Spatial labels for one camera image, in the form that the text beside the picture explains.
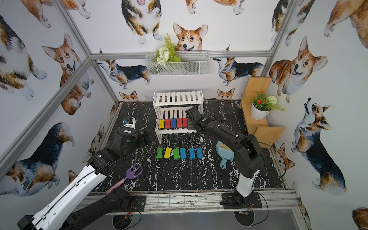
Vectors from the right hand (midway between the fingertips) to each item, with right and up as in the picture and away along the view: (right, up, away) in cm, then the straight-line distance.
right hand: (197, 118), depth 90 cm
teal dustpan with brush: (+18, -22, 0) cm, 28 cm away
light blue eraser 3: (+1, -22, 0) cm, 22 cm away
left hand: (-28, -5, -17) cm, 33 cm away
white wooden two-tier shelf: (-14, +8, -7) cm, 17 cm away
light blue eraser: (-9, -22, 0) cm, 24 cm away
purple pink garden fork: (-39, -33, -7) cm, 52 cm away
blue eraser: (-14, -3, -2) cm, 15 cm away
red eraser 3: (-7, -3, 0) cm, 8 cm away
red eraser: (-18, -3, -1) cm, 19 cm away
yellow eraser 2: (-19, -22, 0) cm, 29 cm away
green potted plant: (+41, +10, 0) cm, 42 cm away
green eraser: (-24, -22, 0) cm, 33 cm away
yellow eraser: (-22, -4, -1) cm, 23 cm away
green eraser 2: (-13, -23, 0) cm, 27 cm away
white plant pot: (+41, +2, +5) cm, 42 cm away
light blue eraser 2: (-3, -22, 0) cm, 23 cm away
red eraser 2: (-11, -3, -1) cm, 12 cm away
